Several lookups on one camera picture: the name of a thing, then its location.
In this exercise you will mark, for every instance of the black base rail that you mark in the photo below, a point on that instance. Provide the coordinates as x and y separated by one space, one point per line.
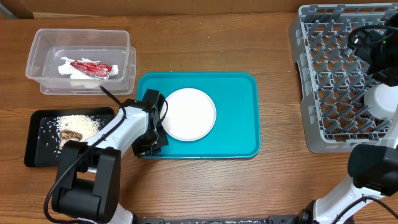
273 219

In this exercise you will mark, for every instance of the clear plastic storage bin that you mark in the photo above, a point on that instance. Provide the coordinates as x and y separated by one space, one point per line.
112 47

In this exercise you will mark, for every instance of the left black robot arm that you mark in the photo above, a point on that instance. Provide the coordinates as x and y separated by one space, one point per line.
87 185

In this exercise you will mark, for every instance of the white round plate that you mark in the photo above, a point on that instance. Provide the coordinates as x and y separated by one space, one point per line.
188 114

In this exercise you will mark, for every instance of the black plastic tray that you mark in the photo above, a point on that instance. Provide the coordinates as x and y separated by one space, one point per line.
42 149

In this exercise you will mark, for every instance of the white rice pile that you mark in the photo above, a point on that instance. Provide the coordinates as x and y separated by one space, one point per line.
82 124

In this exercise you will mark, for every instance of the grey shallow bowl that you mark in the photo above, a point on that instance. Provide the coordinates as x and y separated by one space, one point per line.
382 101

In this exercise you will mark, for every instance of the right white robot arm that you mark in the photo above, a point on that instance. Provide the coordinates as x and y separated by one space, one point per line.
372 169

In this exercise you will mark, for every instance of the small tan food scrap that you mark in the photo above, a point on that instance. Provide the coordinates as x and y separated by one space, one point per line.
62 142

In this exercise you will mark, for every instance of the white paper napkin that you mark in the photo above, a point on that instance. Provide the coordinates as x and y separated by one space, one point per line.
67 69

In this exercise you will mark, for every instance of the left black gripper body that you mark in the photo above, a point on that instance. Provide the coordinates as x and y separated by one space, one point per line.
152 142

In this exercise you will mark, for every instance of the brown food scrap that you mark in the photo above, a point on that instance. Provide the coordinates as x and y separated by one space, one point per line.
68 134

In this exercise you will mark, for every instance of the grey dishwasher rack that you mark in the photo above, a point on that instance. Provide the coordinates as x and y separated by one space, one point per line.
334 116

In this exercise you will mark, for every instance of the teal serving tray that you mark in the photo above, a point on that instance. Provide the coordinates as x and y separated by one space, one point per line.
236 133

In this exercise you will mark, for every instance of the red snack wrapper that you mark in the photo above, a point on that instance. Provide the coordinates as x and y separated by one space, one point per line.
93 69

